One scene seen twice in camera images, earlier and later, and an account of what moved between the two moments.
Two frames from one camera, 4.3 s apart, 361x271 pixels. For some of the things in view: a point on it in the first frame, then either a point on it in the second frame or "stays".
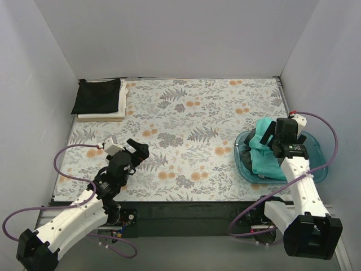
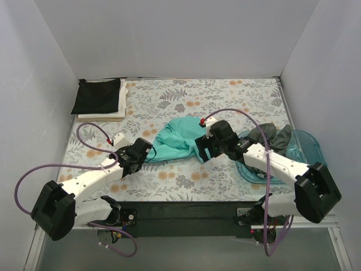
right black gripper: (269, 135) to (202, 148)
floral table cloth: (191, 127) stays
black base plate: (193, 218) stays
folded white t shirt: (120, 112) stays
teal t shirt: (263, 161) to (177, 140)
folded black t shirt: (97, 97) stays
